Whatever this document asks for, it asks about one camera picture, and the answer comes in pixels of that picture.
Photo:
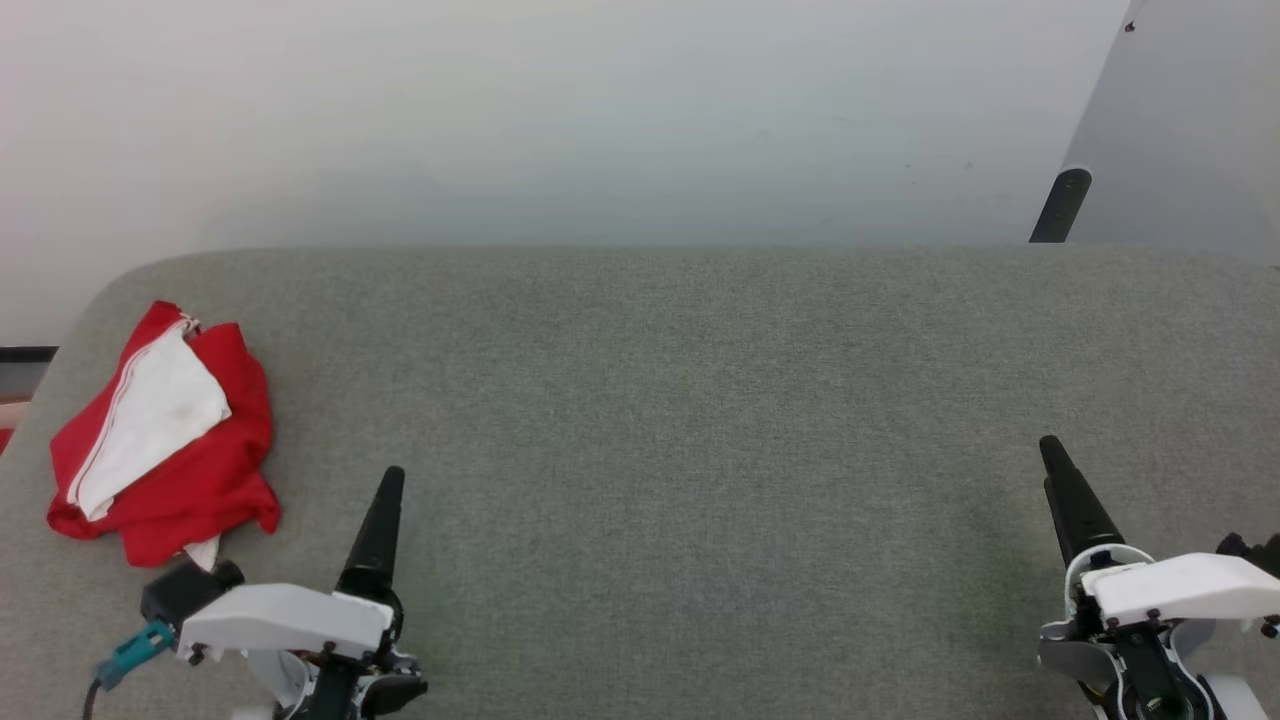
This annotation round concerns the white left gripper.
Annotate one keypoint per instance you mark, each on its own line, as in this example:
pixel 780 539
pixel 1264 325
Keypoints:
pixel 290 620

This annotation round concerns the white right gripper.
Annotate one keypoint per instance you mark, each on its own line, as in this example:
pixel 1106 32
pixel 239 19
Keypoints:
pixel 1180 590

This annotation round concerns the red and white jersey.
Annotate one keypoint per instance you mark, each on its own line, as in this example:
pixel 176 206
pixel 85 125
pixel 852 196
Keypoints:
pixel 200 470

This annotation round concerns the grey fabric sofa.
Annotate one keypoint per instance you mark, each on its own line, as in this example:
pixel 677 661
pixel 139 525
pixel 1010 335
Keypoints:
pixel 700 450

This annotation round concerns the grey partition panel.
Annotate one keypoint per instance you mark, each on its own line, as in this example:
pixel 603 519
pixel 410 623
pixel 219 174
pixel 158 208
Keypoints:
pixel 1190 130

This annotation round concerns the black framed board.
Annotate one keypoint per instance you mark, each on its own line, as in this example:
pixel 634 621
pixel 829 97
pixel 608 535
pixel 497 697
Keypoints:
pixel 25 355

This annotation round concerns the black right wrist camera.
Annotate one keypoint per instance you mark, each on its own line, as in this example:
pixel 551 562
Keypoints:
pixel 1255 555

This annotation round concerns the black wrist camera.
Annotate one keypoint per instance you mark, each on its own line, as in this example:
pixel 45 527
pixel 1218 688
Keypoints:
pixel 185 590
pixel 1255 555

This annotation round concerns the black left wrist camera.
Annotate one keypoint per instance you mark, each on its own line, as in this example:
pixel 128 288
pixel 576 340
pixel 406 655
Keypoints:
pixel 185 590

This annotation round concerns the black cylindrical post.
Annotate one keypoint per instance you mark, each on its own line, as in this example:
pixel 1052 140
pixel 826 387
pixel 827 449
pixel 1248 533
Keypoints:
pixel 1062 205

